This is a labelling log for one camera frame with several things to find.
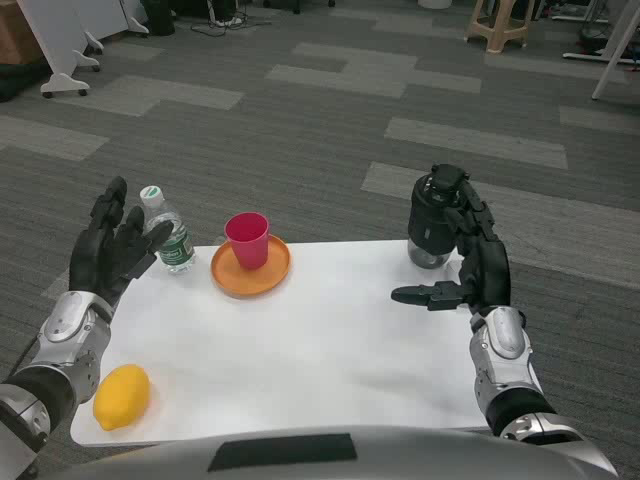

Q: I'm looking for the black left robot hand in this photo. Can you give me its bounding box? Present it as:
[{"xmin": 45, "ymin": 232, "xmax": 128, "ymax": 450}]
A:
[{"xmin": 68, "ymin": 175, "xmax": 175, "ymax": 310}]

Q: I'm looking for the black bag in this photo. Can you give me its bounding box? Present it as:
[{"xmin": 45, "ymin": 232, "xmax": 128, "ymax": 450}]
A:
[{"xmin": 143, "ymin": 0, "xmax": 177, "ymax": 37}]

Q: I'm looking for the black jar with clear base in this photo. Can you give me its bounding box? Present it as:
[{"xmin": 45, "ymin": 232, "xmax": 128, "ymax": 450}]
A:
[{"xmin": 407, "ymin": 163, "xmax": 471, "ymax": 270}]

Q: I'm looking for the pink plastic cup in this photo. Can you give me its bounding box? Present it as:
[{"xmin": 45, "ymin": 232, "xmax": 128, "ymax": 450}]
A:
[{"xmin": 224, "ymin": 211, "xmax": 271, "ymax": 271}]

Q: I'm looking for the white desk frame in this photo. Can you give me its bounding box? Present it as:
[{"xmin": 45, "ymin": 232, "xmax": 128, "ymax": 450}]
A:
[{"xmin": 563, "ymin": 0, "xmax": 640, "ymax": 101}]

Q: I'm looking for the brown cardboard box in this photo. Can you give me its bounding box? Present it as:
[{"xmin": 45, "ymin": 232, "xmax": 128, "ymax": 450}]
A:
[{"xmin": 0, "ymin": 0, "xmax": 47, "ymax": 66}]

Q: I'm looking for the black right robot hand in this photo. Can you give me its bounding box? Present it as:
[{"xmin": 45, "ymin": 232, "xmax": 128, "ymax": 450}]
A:
[{"xmin": 390, "ymin": 180, "xmax": 512, "ymax": 316}]

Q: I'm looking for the clear plastic water bottle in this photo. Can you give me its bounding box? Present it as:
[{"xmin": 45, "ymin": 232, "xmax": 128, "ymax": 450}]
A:
[{"xmin": 138, "ymin": 185, "xmax": 197, "ymax": 274}]

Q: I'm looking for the orange plastic plate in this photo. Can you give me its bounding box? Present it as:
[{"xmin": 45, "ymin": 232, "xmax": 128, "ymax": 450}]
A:
[{"xmin": 210, "ymin": 235, "xmax": 292, "ymax": 300}]

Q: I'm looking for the yellow lemon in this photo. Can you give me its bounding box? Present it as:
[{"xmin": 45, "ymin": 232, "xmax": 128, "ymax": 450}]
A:
[{"xmin": 92, "ymin": 364, "xmax": 152, "ymax": 432}]

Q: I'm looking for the white power strip with cables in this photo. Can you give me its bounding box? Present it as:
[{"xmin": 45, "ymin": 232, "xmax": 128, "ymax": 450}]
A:
[{"xmin": 189, "ymin": 7, "xmax": 264, "ymax": 35}]

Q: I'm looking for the silver robot chest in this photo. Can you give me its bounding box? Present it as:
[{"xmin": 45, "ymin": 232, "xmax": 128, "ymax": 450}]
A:
[{"xmin": 29, "ymin": 424, "xmax": 621, "ymax": 480}]

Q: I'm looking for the beige plastic stool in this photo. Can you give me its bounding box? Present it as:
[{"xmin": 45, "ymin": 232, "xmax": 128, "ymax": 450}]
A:
[{"xmin": 463, "ymin": 0, "xmax": 534, "ymax": 54}]

